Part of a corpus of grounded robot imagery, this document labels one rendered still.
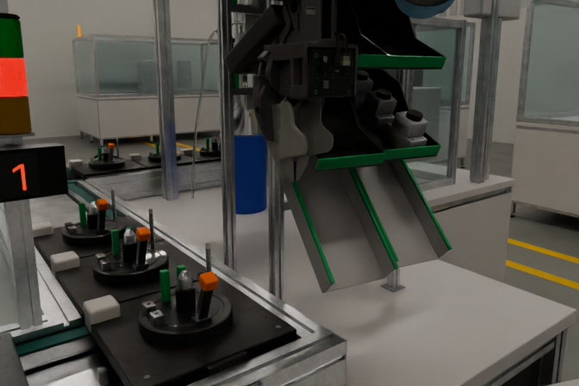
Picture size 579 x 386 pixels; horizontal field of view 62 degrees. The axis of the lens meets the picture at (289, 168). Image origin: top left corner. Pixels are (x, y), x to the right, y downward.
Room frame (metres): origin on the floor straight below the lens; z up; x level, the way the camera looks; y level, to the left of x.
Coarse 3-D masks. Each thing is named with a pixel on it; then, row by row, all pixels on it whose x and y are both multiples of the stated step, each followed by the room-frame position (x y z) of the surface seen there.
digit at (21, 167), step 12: (0, 156) 0.63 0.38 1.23; (12, 156) 0.63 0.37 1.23; (24, 156) 0.64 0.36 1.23; (36, 156) 0.65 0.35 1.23; (0, 168) 0.63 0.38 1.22; (12, 168) 0.63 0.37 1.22; (24, 168) 0.64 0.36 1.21; (36, 168) 0.65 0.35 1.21; (0, 180) 0.62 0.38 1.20; (12, 180) 0.63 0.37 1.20; (24, 180) 0.64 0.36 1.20; (36, 180) 0.65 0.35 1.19; (0, 192) 0.62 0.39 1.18; (12, 192) 0.63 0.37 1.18; (24, 192) 0.64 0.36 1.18; (36, 192) 0.65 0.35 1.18
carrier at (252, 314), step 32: (160, 288) 0.70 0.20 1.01; (192, 288) 0.67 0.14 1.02; (224, 288) 0.79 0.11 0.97; (96, 320) 0.67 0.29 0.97; (128, 320) 0.68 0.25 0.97; (160, 320) 0.62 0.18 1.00; (192, 320) 0.63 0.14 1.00; (224, 320) 0.64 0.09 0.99; (256, 320) 0.68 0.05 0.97; (128, 352) 0.59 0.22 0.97; (160, 352) 0.59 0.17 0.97; (192, 352) 0.59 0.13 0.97; (224, 352) 0.59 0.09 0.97; (256, 352) 0.61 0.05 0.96; (128, 384) 0.53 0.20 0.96; (160, 384) 0.52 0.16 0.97
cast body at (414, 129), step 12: (396, 120) 0.88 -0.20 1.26; (408, 120) 0.86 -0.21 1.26; (420, 120) 0.87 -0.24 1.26; (384, 132) 0.93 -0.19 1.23; (396, 132) 0.88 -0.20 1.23; (408, 132) 0.86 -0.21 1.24; (420, 132) 0.88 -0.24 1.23; (396, 144) 0.88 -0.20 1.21; (408, 144) 0.86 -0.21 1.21; (420, 144) 0.87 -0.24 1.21
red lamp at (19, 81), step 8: (0, 64) 0.64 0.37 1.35; (8, 64) 0.64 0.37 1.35; (16, 64) 0.65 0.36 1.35; (24, 64) 0.67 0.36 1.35; (0, 72) 0.64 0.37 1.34; (8, 72) 0.64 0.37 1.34; (16, 72) 0.65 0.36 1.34; (24, 72) 0.66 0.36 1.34; (0, 80) 0.64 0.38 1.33; (8, 80) 0.64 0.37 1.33; (16, 80) 0.65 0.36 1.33; (24, 80) 0.66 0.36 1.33; (0, 88) 0.64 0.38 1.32; (8, 88) 0.64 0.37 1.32; (16, 88) 0.65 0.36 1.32; (24, 88) 0.66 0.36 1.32
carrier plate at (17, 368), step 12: (0, 336) 0.63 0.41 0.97; (0, 348) 0.60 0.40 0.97; (12, 348) 0.60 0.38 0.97; (0, 360) 0.57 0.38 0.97; (12, 360) 0.57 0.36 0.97; (0, 372) 0.55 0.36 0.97; (12, 372) 0.55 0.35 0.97; (24, 372) 0.55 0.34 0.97; (0, 384) 0.52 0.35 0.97; (12, 384) 0.52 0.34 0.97; (24, 384) 0.52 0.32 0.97
